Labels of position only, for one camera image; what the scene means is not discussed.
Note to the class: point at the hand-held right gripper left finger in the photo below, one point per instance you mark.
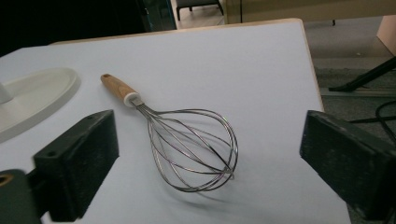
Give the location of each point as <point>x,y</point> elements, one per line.
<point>77,161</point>

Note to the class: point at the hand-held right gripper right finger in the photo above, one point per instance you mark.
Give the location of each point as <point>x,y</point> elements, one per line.
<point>348,161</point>

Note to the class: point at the white oval stand base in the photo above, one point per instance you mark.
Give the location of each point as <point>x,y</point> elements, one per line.
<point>34,96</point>

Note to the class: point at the black metal stand leg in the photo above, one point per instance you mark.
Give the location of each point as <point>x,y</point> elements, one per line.
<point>364,77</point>

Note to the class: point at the dark curtain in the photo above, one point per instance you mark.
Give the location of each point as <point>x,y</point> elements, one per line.
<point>71,21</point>

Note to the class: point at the beige cabinet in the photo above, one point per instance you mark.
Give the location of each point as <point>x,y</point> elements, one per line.
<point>311,9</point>

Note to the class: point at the dark chair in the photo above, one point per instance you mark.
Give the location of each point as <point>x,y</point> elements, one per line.
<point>199,5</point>

